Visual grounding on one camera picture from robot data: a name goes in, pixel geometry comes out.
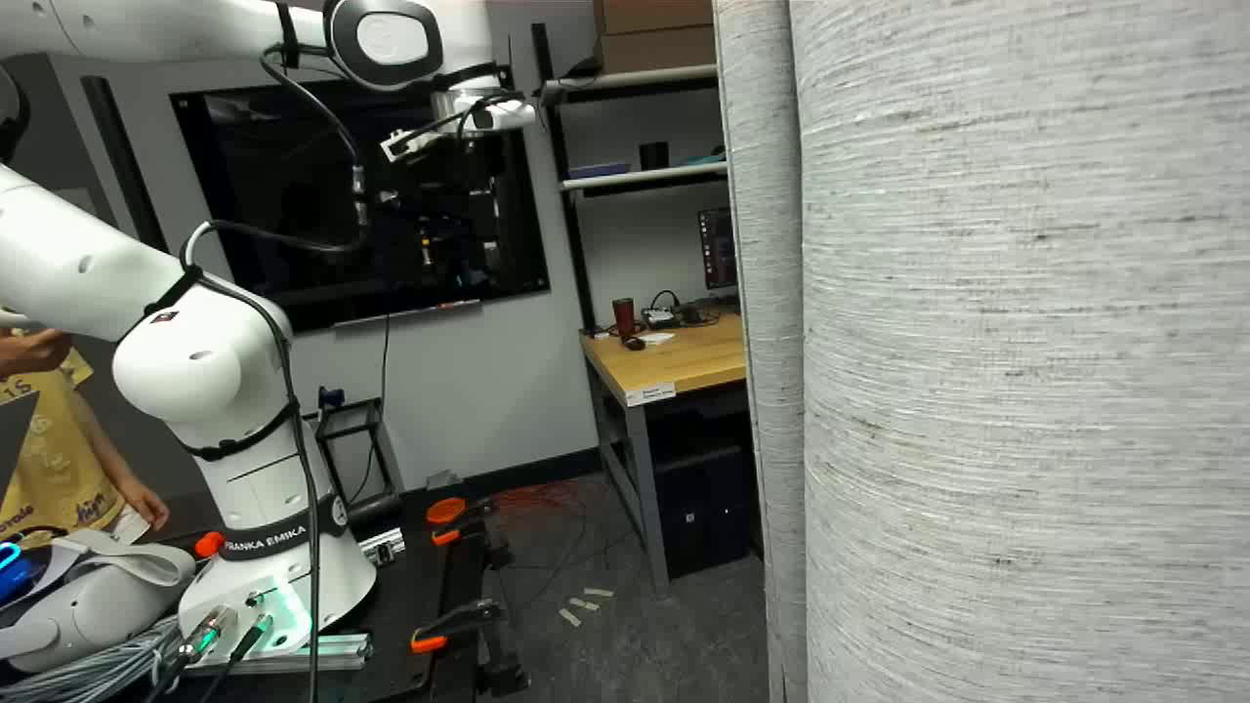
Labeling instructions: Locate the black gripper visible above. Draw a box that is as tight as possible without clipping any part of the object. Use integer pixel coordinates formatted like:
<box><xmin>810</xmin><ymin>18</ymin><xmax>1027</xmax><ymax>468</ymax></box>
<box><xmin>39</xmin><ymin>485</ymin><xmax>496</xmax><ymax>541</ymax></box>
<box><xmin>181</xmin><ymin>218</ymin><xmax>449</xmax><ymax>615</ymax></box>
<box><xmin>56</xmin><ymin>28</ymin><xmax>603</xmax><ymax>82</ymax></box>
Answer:
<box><xmin>388</xmin><ymin>161</ymin><xmax>508</xmax><ymax>286</ymax></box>

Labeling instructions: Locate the grey woven curtain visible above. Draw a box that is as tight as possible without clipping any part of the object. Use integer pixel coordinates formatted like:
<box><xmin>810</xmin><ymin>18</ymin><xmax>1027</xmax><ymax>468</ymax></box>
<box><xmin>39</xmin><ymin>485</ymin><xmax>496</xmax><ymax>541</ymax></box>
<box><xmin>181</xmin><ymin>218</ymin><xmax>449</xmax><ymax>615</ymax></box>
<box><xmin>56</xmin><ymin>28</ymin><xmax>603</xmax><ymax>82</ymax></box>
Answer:
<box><xmin>709</xmin><ymin>0</ymin><xmax>1250</xmax><ymax>703</ymax></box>

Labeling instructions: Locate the black metal shelf unit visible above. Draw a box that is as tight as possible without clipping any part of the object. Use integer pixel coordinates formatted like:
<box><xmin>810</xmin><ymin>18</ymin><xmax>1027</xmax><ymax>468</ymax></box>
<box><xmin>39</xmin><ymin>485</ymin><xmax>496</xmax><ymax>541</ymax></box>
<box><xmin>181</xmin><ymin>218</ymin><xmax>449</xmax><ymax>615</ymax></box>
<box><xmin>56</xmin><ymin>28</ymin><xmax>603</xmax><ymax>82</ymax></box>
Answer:
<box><xmin>527</xmin><ymin>18</ymin><xmax>734</xmax><ymax>337</ymax></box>

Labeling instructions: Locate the wooden top workbench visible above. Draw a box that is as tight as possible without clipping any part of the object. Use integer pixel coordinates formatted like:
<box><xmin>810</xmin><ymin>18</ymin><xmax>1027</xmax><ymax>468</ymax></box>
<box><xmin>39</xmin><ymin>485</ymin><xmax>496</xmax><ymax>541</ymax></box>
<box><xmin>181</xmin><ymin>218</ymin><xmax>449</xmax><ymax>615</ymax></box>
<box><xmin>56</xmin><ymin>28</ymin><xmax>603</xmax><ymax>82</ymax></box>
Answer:
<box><xmin>578</xmin><ymin>307</ymin><xmax>754</xmax><ymax>589</ymax></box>

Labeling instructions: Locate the brown cardboard box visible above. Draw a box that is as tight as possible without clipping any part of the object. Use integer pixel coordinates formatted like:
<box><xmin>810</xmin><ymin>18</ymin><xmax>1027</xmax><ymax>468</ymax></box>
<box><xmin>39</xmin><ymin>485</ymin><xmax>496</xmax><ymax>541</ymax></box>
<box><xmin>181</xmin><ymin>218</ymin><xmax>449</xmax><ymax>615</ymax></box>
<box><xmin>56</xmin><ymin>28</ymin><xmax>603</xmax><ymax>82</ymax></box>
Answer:
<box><xmin>592</xmin><ymin>0</ymin><xmax>717</xmax><ymax>79</ymax></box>

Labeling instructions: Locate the black computer tower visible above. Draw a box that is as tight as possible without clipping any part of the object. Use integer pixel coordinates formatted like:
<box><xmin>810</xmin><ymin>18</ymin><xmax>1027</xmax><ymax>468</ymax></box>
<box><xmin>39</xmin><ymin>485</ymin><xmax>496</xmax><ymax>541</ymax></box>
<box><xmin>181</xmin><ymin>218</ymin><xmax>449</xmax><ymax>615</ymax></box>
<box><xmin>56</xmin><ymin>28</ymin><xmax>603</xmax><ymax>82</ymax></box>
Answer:
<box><xmin>653</xmin><ymin>440</ymin><xmax>764</xmax><ymax>582</ymax></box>

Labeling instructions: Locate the person in yellow shirt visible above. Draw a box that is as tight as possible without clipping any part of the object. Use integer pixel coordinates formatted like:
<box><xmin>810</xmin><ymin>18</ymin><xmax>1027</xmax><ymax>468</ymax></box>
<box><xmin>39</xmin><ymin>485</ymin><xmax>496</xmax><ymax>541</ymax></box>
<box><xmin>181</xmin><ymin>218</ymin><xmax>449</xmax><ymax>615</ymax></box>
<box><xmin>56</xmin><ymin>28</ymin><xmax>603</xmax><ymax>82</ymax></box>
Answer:
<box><xmin>0</xmin><ymin>325</ymin><xmax>177</xmax><ymax>545</ymax></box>

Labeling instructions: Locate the grey fabric bag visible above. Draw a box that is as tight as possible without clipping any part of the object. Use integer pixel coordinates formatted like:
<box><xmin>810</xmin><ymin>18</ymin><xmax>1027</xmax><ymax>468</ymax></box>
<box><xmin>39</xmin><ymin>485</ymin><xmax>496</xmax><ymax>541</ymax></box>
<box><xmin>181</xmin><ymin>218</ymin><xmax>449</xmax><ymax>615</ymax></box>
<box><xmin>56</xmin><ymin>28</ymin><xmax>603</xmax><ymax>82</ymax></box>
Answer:
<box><xmin>0</xmin><ymin>532</ymin><xmax>198</xmax><ymax>674</ymax></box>

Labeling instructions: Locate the blue plastic object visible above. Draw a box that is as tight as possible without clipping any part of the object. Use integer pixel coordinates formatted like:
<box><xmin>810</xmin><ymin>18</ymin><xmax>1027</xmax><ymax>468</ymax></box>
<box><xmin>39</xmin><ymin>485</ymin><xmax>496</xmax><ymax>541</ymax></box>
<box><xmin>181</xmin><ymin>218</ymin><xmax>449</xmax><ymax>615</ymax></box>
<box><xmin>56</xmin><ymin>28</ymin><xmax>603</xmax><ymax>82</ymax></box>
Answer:
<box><xmin>0</xmin><ymin>539</ymin><xmax>32</xmax><ymax>604</ymax></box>

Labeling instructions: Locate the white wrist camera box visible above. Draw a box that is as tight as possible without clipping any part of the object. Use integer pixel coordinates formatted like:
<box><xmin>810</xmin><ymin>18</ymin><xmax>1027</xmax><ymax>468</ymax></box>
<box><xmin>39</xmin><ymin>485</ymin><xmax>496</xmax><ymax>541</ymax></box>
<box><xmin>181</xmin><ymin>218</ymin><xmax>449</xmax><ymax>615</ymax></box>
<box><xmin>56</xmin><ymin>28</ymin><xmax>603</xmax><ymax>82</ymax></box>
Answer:
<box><xmin>377</xmin><ymin>91</ymin><xmax>540</xmax><ymax>169</ymax></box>

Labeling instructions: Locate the black glass wall board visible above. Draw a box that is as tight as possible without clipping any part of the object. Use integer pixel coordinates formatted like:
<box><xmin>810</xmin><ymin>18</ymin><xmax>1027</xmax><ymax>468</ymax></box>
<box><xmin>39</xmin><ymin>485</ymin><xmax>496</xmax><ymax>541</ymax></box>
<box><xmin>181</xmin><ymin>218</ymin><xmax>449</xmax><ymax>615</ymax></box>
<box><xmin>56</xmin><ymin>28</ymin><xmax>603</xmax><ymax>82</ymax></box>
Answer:
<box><xmin>167</xmin><ymin>70</ymin><xmax>556</xmax><ymax>337</ymax></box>

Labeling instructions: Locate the power strip with cables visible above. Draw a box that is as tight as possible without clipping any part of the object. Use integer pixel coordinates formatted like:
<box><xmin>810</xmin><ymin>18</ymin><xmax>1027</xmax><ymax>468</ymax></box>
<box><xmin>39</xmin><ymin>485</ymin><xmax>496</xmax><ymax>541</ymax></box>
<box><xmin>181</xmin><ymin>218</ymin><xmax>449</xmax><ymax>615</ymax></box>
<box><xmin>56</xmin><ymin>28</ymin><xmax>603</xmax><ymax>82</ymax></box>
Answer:
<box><xmin>643</xmin><ymin>286</ymin><xmax>734</xmax><ymax>330</ymax></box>

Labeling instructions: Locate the black wire frame stand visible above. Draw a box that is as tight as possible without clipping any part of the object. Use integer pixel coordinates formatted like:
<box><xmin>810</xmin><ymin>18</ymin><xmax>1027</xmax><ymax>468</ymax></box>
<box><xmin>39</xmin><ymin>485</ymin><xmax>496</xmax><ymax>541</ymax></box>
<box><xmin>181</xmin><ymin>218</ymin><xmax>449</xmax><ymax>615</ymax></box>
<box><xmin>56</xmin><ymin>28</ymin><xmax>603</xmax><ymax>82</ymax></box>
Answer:
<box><xmin>311</xmin><ymin>386</ymin><xmax>407</xmax><ymax>516</ymax></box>

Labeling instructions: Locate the orange handled bar clamp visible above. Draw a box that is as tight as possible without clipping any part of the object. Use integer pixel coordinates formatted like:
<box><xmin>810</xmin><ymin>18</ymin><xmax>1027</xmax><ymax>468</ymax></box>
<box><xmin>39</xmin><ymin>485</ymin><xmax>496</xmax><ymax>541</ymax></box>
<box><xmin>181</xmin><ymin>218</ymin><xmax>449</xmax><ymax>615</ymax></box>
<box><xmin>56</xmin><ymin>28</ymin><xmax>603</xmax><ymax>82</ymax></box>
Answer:
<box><xmin>407</xmin><ymin>592</ymin><xmax>508</xmax><ymax>660</ymax></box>
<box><xmin>422</xmin><ymin>492</ymin><xmax>515</xmax><ymax>555</ymax></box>

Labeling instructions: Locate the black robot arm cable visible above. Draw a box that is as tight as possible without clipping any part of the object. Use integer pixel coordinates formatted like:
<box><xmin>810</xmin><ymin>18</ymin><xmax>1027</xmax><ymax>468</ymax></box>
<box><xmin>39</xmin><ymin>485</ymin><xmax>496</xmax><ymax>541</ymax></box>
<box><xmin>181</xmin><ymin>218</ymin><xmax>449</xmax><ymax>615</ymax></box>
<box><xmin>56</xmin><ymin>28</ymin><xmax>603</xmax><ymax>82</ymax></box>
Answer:
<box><xmin>177</xmin><ymin>44</ymin><xmax>393</xmax><ymax>703</ymax></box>

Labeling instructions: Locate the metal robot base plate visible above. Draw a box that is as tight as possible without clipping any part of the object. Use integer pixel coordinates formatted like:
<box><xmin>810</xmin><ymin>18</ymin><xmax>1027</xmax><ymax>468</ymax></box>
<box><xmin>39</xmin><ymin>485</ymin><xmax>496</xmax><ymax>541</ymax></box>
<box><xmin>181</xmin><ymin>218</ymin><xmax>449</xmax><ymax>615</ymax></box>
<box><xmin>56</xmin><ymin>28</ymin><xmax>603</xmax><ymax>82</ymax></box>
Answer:
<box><xmin>177</xmin><ymin>582</ymin><xmax>376</xmax><ymax>679</ymax></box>

